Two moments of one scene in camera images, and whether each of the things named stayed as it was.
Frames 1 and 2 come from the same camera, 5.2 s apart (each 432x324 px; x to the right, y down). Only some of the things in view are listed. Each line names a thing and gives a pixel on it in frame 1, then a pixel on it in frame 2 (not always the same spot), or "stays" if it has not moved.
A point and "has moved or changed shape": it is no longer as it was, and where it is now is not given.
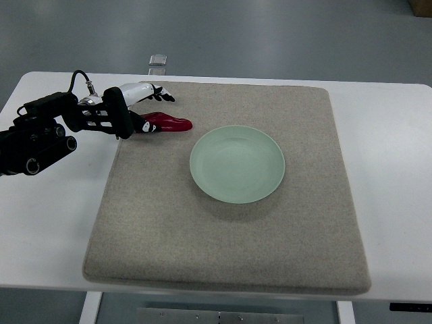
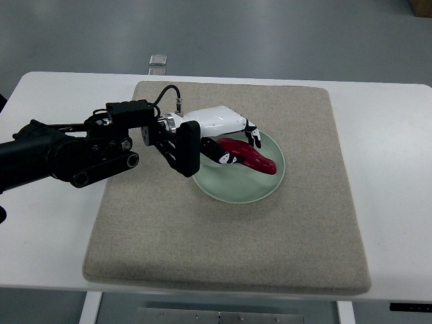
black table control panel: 410,307 stays
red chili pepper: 165,122 has moved or changed shape
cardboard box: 421,8 stays
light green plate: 237,164 stays
